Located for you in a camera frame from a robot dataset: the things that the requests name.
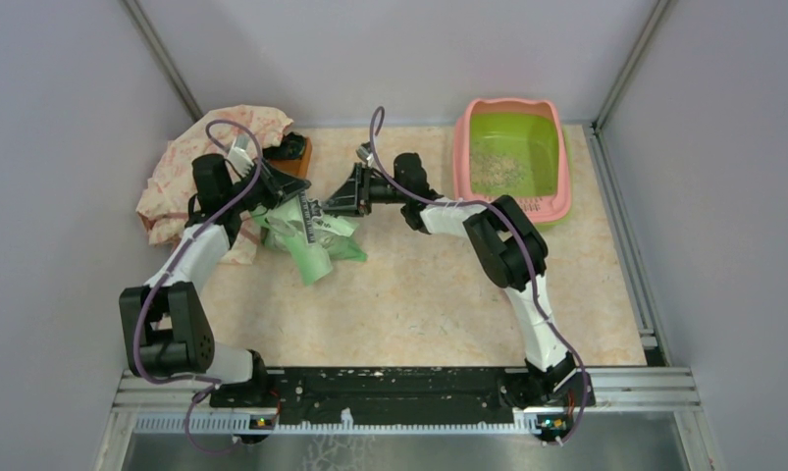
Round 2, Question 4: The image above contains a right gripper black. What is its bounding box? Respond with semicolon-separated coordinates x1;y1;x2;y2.
321;164;408;219

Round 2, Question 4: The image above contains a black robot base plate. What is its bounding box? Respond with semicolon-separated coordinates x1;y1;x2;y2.
209;367;596;427

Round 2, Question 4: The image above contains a dark patterned rolled fabric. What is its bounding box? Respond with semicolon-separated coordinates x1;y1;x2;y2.
274;132;307;161

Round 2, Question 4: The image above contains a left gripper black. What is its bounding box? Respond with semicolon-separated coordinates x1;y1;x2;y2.
226;155;312;212

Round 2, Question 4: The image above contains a pink and green litter box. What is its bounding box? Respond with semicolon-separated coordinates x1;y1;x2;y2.
451;97;572;228

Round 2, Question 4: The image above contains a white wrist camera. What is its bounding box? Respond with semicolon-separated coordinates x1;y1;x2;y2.
227;134;255;178
356;138;377;168

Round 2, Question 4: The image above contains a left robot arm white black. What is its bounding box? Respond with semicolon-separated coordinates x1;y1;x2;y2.
119;153;310;406

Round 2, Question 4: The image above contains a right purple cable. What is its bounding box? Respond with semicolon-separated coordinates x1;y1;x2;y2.
367;105;594;449

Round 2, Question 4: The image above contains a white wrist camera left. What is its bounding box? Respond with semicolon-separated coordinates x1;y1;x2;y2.
227;134;255;178

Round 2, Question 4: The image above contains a pink patterned crumpled cloth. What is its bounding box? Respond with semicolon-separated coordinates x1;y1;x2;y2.
136;105;293;247

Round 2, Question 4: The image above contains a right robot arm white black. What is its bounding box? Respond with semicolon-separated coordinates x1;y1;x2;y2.
323;153;591;404

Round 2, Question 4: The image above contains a green cat litter bag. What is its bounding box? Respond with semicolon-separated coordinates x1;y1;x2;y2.
251;192;367;286

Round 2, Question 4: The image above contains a white slotted cable duct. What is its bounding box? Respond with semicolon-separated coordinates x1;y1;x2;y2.
134;412;541;435

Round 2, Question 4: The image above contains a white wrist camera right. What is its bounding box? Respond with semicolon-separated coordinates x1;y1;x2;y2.
356;138;377;168

